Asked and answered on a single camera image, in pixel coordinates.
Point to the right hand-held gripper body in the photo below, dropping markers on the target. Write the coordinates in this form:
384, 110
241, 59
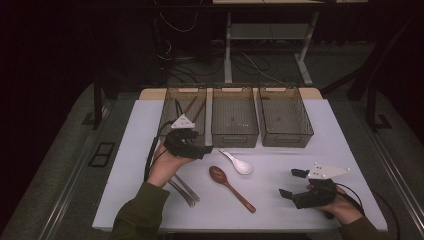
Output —
318, 195

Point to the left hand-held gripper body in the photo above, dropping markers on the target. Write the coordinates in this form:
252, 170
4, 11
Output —
180, 145

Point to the brown wooden chopstick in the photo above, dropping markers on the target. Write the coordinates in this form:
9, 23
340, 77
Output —
190, 104
199, 111

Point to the brown wooden spoon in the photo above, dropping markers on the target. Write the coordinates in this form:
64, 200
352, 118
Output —
218, 175

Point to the grey translucent plastic basket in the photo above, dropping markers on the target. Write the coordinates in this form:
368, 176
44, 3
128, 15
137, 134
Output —
170, 110
283, 116
233, 116

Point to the white ceramic spoon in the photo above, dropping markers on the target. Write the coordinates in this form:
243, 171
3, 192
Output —
243, 167

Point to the person's right hand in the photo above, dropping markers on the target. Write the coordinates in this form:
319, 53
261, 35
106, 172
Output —
343, 210

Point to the person's left hand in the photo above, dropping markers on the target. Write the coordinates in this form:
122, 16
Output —
163, 170

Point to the silver metal chopsticks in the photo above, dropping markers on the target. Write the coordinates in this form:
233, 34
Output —
181, 194

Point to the white table mat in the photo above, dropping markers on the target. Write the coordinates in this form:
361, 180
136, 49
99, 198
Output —
216, 216

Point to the black metal stand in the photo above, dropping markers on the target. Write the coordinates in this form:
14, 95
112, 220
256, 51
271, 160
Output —
97, 100
371, 106

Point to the metal floor rail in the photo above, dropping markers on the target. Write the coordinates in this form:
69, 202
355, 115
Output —
65, 200
401, 180

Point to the white metal desk frame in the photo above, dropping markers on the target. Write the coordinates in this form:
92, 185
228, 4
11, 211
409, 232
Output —
227, 50

